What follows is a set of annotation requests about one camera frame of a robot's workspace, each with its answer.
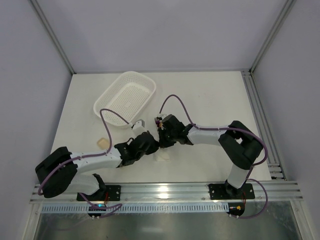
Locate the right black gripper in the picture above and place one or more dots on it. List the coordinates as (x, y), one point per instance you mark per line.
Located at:
(163, 139)

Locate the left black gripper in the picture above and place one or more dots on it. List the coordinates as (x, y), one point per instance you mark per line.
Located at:
(152, 145)

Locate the white paper napkin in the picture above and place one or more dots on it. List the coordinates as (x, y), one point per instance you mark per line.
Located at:
(162, 155)

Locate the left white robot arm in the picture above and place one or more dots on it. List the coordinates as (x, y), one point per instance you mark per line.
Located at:
(61, 171)

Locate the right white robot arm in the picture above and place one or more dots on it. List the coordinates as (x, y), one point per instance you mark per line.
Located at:
(239, 143)

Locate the beige wooden cutlery tray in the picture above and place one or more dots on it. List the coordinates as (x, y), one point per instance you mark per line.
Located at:
(103, 143)

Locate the white perforated plastic basket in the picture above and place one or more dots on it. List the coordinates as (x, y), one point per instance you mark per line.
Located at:
(128, 95)

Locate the left black controller board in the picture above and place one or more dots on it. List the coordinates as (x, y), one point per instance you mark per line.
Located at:
(96, 211)

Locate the black controller board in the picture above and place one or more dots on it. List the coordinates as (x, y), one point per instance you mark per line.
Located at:
(235, 211)
(96, 211)

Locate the right black controller board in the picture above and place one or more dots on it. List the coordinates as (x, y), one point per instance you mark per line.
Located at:
(235, 211)

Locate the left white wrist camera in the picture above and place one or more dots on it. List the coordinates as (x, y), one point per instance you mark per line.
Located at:
(138, 127)

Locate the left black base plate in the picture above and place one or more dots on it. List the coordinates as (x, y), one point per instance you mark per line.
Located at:
(106, 193)

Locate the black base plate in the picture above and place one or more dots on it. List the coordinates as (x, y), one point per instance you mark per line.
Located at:
(224, 191)
(106, 193)

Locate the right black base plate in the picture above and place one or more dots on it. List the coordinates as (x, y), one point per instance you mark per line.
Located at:
(224, 191)

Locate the slotted grey cable duct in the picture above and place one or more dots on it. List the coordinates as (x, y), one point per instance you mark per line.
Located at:
(140, 208)

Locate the right side aluminium rail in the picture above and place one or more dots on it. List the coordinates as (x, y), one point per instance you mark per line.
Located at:
(273, 160)

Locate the aluminium rail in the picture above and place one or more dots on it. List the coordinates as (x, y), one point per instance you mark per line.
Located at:
(273, 160)
(275, 190)

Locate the aluminium front rail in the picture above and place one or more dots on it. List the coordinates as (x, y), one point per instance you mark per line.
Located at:
(275, 190)

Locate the right aluminium corner post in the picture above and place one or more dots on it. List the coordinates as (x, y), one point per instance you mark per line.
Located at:
(275, 28)

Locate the aluminium corner post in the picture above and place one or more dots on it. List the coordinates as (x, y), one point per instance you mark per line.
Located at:
(275, 28)
(51, 34)

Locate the left aluminium corner post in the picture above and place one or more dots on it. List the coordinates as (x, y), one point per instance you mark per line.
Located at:
(51, 34)

